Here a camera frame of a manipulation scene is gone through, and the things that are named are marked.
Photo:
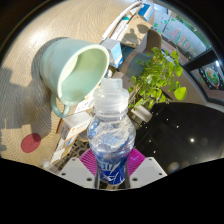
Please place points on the green potted plant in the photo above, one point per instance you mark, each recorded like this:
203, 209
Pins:
160, 76

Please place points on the clear bottle with blue label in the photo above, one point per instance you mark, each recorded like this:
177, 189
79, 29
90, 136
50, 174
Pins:
111, 133

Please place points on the light blue small box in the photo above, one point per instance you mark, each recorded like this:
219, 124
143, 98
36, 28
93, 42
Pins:
113, 51

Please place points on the blue and white small box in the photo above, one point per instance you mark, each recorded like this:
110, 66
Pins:
146, 11

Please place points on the pale green ceramic mug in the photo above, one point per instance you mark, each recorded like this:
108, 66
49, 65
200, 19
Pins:
81, 73

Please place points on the window with festive stickers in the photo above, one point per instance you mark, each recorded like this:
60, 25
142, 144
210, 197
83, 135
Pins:
200, 60

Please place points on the flat round red coaster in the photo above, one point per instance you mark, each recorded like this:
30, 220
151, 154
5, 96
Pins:
31, 143

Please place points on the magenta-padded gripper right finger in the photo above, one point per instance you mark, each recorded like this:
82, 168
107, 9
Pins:
146, 171

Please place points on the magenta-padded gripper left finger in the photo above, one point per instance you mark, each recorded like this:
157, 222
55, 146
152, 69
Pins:
76, 171

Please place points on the white box with orange print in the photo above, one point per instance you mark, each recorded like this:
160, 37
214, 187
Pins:
75, 126

